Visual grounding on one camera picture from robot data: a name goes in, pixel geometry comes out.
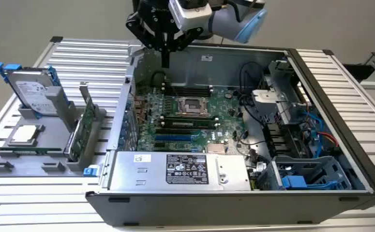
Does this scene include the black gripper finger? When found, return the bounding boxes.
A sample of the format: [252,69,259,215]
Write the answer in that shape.
[124,14,167,68]
[165,27,204,68]

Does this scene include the green graphics card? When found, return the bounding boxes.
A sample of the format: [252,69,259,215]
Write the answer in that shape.
[63,82,103,162]

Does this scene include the CPU socket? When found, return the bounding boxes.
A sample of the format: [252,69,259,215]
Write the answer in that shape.
[172,96,209,117]

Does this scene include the green motherboard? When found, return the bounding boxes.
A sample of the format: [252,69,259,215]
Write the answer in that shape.
[135,86,249,154]

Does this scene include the silver drive cage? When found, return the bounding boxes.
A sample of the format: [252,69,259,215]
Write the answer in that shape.
[251,59,309,125]

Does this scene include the green RAM stick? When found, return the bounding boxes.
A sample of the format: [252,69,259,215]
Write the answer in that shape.
[164,120,216,128]
[0,146,61,155]

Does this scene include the black expansion slot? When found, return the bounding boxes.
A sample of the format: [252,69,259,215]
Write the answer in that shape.
[156,129,195,136]

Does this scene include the blue expansion slot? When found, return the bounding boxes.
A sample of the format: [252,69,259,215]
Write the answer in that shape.
[155,134,193,143]

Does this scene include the hard disk in blue carrier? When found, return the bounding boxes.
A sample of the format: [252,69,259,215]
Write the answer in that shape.
[0,62,69,119]

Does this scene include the copper chipset heatsink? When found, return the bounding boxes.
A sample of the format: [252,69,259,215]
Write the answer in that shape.
[205,144,228,154]

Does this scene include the grey plastic parts rack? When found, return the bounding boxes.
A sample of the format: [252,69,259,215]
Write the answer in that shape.
[0,87,111,178]

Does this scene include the silver CPU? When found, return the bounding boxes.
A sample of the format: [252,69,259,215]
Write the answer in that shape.
[8,125,45,147]

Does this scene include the silver power supply unit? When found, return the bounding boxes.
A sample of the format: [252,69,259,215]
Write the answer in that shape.
[108,151,252,191]

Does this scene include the blue case latch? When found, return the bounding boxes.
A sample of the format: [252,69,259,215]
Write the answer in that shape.
[83,165,99,178]

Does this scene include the grey disk bay cage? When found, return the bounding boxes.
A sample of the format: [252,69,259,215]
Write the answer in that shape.
[257,156,352,191]

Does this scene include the blue disk carrier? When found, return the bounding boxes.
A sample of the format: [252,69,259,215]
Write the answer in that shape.
[280,175,339,190]

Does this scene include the open grey PC case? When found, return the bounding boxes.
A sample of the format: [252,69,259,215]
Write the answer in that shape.
[85,40,375,227]

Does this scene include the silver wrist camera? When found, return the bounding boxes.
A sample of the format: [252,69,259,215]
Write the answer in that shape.
[169,0,213,31]

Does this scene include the blue wire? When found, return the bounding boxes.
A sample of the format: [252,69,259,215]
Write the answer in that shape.
[301,110,324,160]

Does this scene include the red wire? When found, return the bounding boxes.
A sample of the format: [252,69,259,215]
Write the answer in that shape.
[318,131,339,147]

